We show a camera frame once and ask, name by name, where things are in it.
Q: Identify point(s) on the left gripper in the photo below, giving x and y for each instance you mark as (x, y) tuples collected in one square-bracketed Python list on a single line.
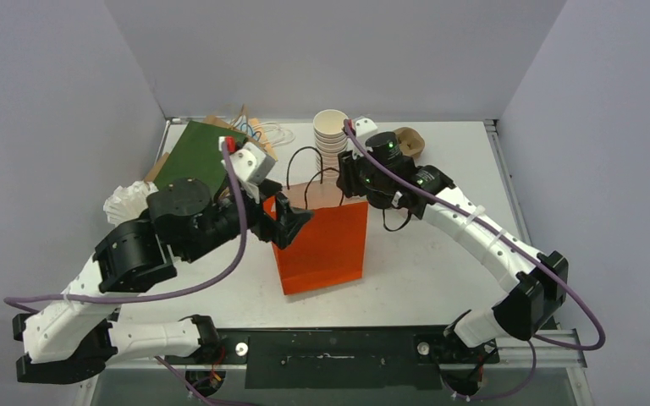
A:
[(281, 230)]

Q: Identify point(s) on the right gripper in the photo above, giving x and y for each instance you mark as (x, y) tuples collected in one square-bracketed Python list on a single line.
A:
[(349, 174)]

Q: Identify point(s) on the orange paper bag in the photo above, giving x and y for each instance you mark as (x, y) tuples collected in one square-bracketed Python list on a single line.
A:
[(330, 249)]

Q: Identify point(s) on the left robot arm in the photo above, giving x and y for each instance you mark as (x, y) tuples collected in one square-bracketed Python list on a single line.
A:
[(78, 334)]

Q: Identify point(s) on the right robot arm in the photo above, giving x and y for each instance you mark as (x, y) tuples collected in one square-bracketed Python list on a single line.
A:
[(389, 179)]

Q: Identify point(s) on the stack of paper cups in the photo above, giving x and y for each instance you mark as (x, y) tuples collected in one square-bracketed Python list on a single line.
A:
[(330, 139)]

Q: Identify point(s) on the stack of pulp cup carriers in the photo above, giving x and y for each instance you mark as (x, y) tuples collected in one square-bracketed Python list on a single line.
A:
[(410, 142)]

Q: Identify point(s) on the brown paper bags stack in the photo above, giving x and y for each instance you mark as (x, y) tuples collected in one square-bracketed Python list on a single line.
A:
[(239, 120)]

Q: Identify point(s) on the green paper bag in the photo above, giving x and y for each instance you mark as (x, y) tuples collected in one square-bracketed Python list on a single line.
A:
[(193, 152)]

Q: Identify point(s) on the white wrapped straws bundle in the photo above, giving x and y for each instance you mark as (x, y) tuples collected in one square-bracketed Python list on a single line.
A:
[(127, 203)]

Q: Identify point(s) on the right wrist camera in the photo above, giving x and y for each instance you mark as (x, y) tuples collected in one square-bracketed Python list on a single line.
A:
[(364, 128)]

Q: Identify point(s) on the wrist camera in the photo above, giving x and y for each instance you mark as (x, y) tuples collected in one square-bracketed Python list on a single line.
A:
[(247, 161), (364, 128)]

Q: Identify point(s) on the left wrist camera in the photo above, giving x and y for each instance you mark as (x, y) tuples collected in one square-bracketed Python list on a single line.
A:
[(247, 161)]

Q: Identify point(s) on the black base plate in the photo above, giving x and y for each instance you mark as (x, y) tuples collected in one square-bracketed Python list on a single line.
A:
[(419, 357)]

